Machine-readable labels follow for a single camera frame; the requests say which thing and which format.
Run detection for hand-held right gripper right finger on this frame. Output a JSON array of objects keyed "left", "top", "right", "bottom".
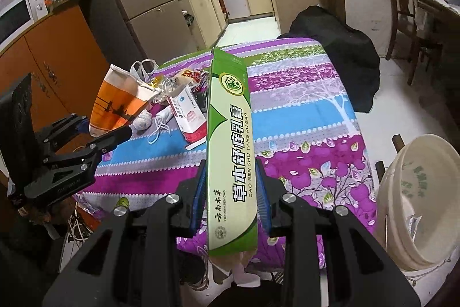
[{"left": 254, "top": 159, "right": 421, "bottom": 307}]

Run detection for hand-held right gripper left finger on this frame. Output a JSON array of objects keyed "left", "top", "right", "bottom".
[{"left": 42, "top": 159, "right": 208, "bottom": 307}]

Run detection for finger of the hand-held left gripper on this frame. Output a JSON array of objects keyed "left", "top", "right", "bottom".
[
  {"left": 23, "top": 125, "right": 133, "bottom": 201},
  {"left": 38, "top": 115, "right": 90, "bottom": 154}
]

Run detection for long green cardboard box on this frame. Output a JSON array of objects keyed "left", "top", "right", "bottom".
[{"left": 206, "top": 47, "right": 258, "bottom": 256}]

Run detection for orange printed paper bag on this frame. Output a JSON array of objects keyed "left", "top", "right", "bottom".
[{"left": 88, "top": 64, "right": 160, "bottom": 138}]

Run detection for crumpled white tissue ball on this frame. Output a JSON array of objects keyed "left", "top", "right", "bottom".
[{"left": 131, "top": 109, "right": 153, "bottom": 132}]

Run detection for white red medicine box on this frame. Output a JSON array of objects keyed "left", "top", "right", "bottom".
[{"left": 167, "top": 84, "right": 208, "bottom": 143}]

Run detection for white face mask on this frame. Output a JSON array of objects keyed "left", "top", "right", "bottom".
[{"left": 148, "top": 106, "right": 180, "bottom": 144}]

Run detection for floral striped tablecloth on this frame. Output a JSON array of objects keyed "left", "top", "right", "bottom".
[{"left": 72, "top": 37, "right": 378, "bottom": 270}]

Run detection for small black box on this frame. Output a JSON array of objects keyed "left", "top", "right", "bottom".
[{"left": 194, "top": 91, "right": 210, "bottom": 113}]

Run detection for white plastic bag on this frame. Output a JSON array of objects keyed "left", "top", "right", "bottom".
[{"left": 129, "top": 59, "right": 159, "bottom": 82}]

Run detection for yellow clear wrapper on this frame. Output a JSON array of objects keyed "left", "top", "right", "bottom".
[{"left": 149, "top": 75, "right": 173, "bottom": 92}]

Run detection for white microwave oven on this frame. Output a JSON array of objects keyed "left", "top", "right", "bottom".
[{"left": 0, "top": 0, "right": 35, "bottom": 43}]

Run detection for dark wooden stool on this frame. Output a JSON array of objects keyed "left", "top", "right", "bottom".
[{"left": 375, "top": 134, "right": 405, "bottom": 182}]

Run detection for white plastic basin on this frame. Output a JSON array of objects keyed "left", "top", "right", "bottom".
[{"left": 375, "top": 134, "right": 460, "bottom": 272}]

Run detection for black cloth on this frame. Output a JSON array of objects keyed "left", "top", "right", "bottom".
[{"left": 278, "top": 5, "right": 381, "bottom": 113}]

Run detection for beige kitchen cabinets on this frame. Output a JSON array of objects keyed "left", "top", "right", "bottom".
[{"left": 176, "top": 0, "right": 319, "bottom": 49}]

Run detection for wooden chair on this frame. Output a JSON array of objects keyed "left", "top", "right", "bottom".
[{"left": 386, "top": 0, "right": 442, "bottom": 85}]

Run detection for wooden side table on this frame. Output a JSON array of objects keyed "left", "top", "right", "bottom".
[{"left": 413, "top": 0, "right": 460, "bottom": 121}]

